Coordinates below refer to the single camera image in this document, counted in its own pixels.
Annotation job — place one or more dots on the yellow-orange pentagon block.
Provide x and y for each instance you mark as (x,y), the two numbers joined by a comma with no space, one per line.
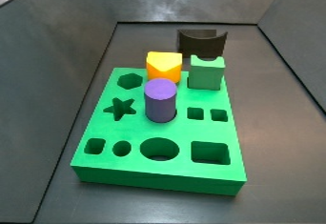
(164,65)

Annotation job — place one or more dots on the purple cylinder block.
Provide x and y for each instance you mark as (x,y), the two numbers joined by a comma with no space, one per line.
(160,100)

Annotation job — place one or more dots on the green shape-sorter base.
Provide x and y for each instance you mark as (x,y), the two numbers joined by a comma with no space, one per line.
(190,154)

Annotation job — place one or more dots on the green notched block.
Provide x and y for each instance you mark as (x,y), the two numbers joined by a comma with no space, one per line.
(206,73)

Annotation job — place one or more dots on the black curved holder fixture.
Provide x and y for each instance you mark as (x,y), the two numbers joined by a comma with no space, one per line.
(205,43)

